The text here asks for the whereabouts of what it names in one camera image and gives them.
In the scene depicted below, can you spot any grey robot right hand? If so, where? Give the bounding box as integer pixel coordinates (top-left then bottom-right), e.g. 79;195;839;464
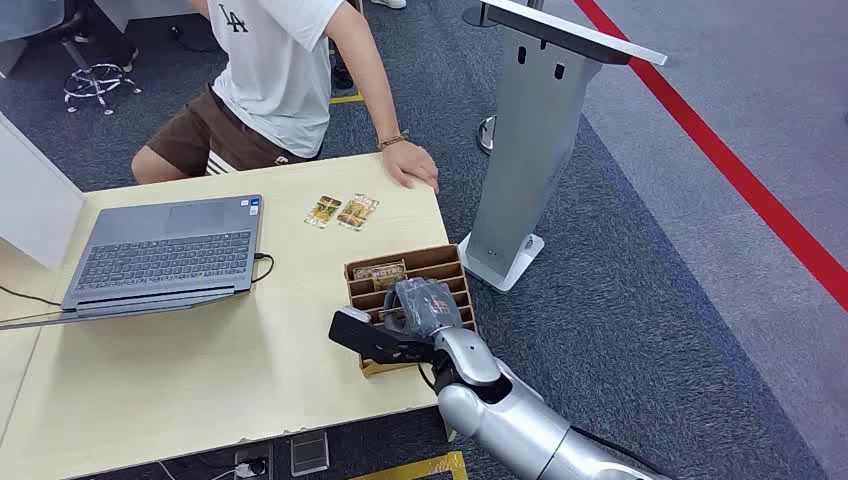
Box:
383;277;464;339

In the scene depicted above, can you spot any person's left hand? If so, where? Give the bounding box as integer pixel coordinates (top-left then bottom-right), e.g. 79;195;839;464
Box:
382;139;441;194

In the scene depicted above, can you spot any brown slotted card holder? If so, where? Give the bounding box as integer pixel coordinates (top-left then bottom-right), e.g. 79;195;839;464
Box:
343;244;479;379

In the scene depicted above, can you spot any patterned card in holder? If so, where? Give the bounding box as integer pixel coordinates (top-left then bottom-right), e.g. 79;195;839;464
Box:
352;260;409;291

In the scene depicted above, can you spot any large brown yellow card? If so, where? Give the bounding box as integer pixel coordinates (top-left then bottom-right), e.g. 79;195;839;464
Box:
335;192;381;232

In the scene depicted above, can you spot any small green yellow card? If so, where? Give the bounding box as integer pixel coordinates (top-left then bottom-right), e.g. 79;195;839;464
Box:
304;194;344;231

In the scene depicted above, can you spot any person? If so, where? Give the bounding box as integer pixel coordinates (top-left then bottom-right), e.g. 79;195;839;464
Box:
130;0;441;194

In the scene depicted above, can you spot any round metal stanchion base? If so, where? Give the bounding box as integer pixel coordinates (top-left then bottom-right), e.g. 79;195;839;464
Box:
475;114;499;156
461;0;506;28

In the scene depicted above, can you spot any grey kiosk stand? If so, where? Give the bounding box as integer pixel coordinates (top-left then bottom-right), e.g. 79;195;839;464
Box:
458;0;669;294

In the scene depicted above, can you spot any yellow floor tape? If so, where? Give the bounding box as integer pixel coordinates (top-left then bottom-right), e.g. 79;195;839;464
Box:
349;451;470;480

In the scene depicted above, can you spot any floor power socket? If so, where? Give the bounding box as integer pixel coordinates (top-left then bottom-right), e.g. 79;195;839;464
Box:
233;444;275;480

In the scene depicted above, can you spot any grey laptop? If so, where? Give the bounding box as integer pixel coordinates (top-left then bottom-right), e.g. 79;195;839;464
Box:
60;193;265;321

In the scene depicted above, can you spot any red floor tape line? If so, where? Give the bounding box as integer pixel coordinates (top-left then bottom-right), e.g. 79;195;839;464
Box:
573;0;848;314

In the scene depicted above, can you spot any office chair with chrome base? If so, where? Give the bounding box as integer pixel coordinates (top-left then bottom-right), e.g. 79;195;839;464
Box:
39;0;143;117

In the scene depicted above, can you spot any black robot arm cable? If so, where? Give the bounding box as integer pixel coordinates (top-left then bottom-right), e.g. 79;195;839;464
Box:
570;425;670;478

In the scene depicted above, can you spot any thin black desk cable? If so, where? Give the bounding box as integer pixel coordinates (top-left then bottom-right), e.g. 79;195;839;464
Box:
0;285;63;308

